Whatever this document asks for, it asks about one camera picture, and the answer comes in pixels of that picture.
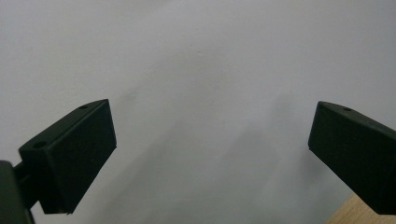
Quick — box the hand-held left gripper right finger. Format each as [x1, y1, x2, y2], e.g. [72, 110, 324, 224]
[307, 101, 396, 217]

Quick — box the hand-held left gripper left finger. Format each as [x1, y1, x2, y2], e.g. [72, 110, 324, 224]
[12, 98, 118, 216]

